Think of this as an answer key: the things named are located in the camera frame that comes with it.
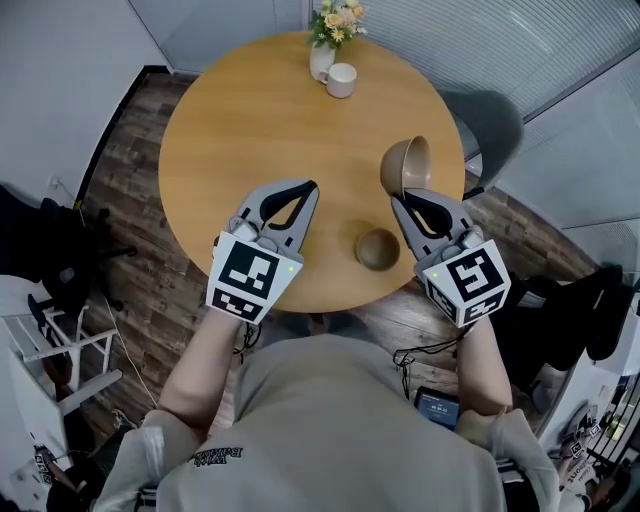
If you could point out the white vase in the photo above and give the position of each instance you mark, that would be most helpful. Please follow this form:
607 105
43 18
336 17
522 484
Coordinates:
320 62

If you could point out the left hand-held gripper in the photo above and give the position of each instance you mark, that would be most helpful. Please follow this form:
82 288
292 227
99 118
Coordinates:
250 275

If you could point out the grey shell chair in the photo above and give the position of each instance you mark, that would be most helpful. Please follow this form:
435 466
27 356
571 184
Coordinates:
485 130

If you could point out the person's left forearm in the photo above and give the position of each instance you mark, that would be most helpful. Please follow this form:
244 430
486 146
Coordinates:
200 375

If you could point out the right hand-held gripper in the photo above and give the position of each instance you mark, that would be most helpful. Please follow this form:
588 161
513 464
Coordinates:
470 280

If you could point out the yellow flower bouquet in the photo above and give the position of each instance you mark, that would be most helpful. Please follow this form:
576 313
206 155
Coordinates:
337 22

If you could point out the person's right forearm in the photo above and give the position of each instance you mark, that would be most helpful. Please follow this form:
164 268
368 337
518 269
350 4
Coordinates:
482 370

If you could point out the white mug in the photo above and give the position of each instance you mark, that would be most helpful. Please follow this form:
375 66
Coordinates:
342 81

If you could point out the person's trousers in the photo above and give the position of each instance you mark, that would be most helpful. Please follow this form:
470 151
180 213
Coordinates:
320 325

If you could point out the black office chair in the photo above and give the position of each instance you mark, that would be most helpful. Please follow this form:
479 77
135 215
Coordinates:
595 320
45 240

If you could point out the person's beige shirt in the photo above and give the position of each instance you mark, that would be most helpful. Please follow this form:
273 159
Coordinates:
325 425

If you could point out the black phone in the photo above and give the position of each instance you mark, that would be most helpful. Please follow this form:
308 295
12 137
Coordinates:
439 408

